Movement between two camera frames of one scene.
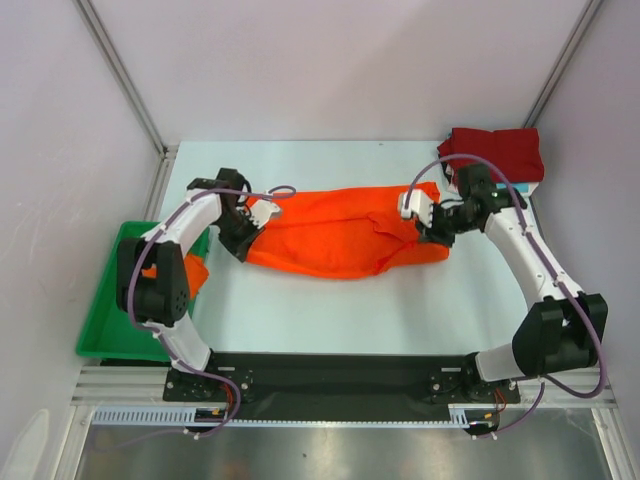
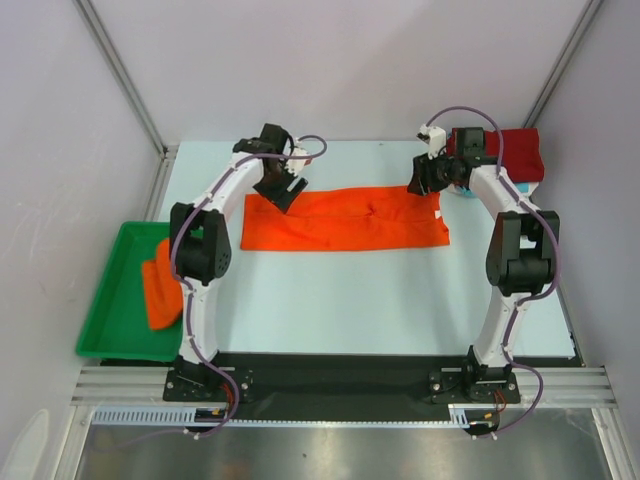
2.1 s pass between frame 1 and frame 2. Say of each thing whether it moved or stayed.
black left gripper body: moved
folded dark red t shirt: stayed
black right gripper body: moved
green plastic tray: stayed
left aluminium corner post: stayed
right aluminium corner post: stayed
